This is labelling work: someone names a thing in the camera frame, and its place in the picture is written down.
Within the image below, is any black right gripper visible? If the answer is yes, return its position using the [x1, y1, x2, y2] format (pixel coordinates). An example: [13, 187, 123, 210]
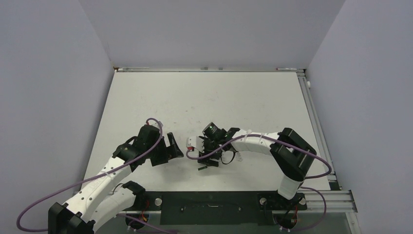
[198, 136, 222, 165]

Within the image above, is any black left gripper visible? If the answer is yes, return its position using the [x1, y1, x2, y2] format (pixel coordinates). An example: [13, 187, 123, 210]
[146, 133, 183, 166]

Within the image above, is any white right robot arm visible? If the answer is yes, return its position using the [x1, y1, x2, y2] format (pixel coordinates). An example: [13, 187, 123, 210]
[187, 122, 317, 209]

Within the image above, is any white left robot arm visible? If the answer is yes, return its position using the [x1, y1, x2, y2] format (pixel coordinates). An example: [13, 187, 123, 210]
[48, 124, 183, 234]

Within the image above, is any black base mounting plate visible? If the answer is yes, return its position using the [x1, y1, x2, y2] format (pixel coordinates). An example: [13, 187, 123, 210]
[126, 191, 307, 225]

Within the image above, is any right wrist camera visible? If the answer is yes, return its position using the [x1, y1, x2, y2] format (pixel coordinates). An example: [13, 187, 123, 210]
[187, 136, 204, 153]

